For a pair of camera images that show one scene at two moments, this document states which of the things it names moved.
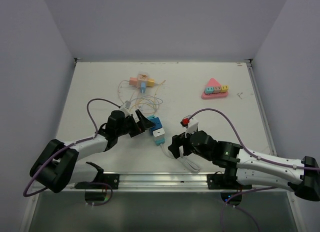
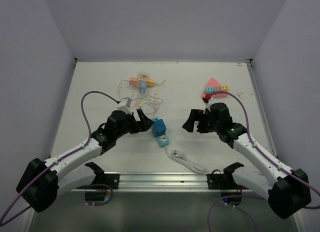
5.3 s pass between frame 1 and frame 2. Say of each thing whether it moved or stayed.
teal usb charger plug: stayed
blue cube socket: moved
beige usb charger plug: stayed
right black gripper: moved
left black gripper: stayed
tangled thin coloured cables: stayed
